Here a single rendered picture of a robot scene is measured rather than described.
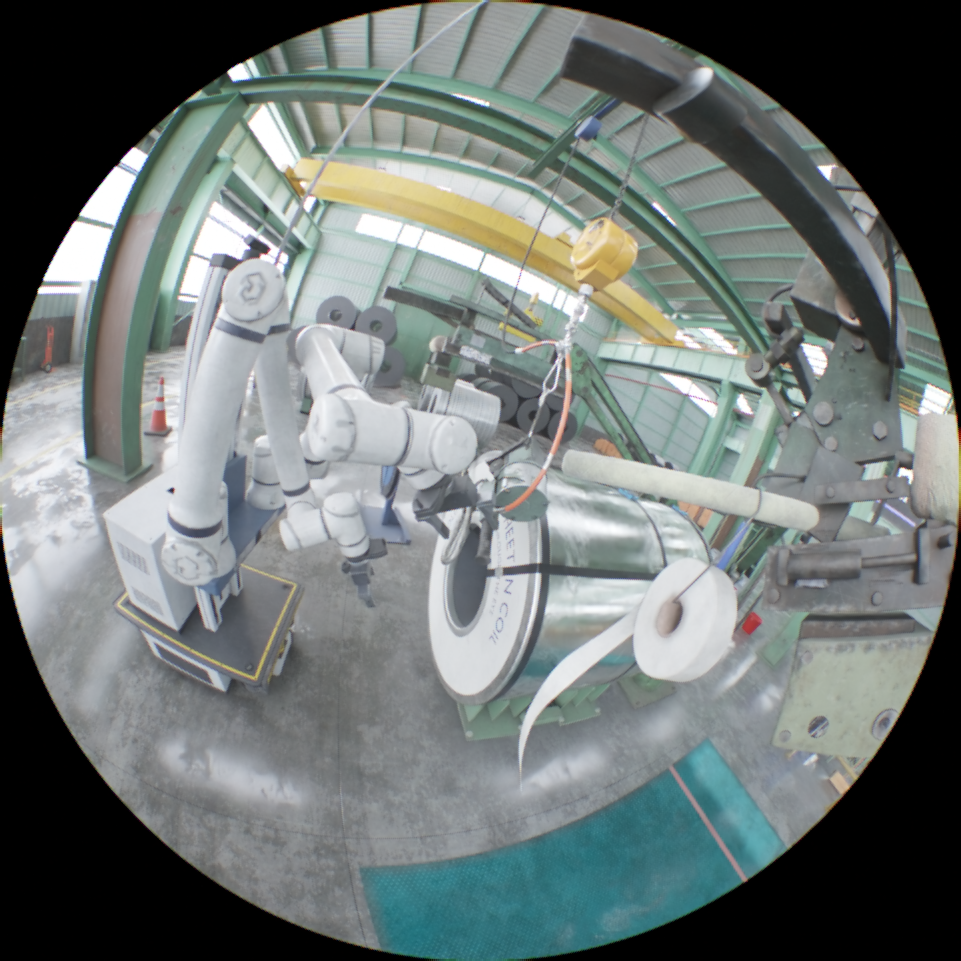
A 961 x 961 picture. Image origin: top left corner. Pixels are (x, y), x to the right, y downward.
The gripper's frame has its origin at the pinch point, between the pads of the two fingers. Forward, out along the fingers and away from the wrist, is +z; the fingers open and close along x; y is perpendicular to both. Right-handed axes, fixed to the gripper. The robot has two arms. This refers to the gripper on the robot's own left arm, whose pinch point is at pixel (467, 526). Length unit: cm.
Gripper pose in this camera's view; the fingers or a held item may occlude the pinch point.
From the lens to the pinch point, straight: 74.6
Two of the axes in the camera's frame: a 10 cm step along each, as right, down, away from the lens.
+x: -9.0, 2.3, 3.7
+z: 4.2, 7.0, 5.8
